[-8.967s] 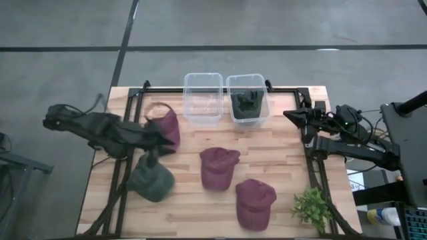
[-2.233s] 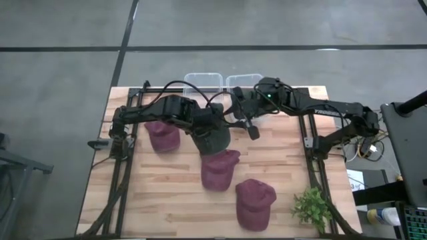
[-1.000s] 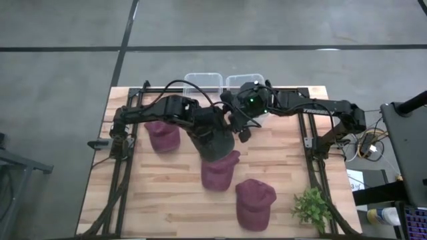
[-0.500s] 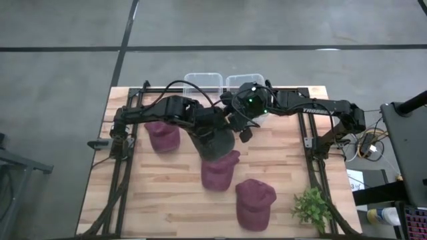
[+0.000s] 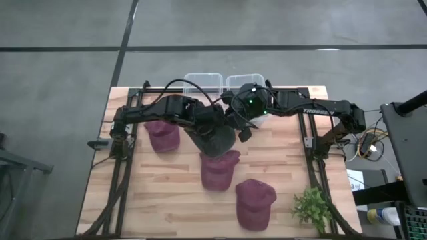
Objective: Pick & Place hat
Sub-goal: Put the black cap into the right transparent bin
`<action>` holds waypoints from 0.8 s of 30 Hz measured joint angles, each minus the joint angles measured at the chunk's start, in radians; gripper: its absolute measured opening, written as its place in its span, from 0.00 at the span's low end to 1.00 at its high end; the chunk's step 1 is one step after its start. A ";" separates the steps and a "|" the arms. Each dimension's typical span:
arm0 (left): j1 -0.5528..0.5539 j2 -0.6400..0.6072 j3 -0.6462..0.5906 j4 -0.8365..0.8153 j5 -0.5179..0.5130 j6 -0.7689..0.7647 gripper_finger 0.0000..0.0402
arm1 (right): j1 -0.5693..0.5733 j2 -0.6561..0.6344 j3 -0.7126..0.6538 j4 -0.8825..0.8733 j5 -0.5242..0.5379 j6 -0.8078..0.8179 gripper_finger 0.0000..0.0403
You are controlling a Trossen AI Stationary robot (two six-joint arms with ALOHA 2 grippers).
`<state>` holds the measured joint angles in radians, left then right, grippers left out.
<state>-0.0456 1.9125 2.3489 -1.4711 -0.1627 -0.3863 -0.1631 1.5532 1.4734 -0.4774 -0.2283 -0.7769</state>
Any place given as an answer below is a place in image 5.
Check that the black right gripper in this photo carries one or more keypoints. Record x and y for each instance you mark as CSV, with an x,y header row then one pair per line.
x,y
238,118

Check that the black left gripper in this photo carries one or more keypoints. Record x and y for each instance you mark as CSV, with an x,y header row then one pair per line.
x,y
208,116

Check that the dark green baseball cap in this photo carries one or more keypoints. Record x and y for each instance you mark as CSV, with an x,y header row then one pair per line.
x,y
215,143

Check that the maroon baseball cap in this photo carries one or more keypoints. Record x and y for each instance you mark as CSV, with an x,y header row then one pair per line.
x,y
255,203
163,136
218,171

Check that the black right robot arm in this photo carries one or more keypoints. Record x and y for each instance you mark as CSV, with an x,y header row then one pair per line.
x,y
320,108

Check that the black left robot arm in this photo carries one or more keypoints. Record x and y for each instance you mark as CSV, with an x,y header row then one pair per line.
x,y
160,111

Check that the clear plastic storage bin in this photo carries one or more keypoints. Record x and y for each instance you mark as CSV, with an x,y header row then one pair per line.
x,y
203,81
243,80

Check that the green plant in white pot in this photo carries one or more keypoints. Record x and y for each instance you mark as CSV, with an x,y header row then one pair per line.
x,y
312,206

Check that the white paper sheet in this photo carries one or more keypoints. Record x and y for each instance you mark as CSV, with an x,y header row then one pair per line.
x,y
354,178

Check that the black power adapter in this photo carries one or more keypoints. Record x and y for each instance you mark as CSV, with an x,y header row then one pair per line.
x,y
367,141

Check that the white plug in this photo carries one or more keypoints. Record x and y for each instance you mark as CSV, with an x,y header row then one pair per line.
x,y
373,149

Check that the black flat bar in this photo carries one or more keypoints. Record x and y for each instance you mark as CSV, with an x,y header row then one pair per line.
x,y
377,195

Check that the black round pole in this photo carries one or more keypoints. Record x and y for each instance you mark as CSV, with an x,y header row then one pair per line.
x,y
413,101

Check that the white yellow spray bottle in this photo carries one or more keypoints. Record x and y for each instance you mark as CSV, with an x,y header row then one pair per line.
x,y
387,216

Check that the grey metal stand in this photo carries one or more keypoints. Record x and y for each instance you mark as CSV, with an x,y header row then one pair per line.
x,y
20,163

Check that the plastic grid crate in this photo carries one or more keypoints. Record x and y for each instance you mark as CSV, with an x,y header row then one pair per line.
x,y
415,223

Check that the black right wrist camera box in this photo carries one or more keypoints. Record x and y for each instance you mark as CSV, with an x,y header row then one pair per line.
x,y
245,135

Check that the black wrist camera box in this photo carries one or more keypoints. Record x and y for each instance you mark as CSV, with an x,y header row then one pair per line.
x,y
245,135
227,97

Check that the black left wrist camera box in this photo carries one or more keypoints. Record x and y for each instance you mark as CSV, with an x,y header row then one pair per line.
x,y
227,97

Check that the black frame clamp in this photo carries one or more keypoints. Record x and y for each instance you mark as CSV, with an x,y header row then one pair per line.
x,y
268,83
145,84

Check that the black aluminium extrusion frame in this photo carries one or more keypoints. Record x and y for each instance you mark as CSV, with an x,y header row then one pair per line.
x,y
150,90

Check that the grey metal bracket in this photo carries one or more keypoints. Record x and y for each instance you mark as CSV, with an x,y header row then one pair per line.
x,y
307,142

